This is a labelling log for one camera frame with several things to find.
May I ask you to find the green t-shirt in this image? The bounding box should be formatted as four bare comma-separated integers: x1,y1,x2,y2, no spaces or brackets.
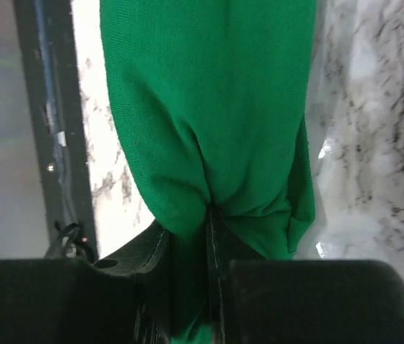
100,1,317,343

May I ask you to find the black mounting base plate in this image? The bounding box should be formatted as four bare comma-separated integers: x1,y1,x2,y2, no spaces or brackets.
12,1,98,262

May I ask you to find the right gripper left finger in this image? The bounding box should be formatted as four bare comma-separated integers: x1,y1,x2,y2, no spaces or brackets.
94,220,171,277

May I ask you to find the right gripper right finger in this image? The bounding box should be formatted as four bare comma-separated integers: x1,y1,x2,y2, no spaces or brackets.
206,207,270,343

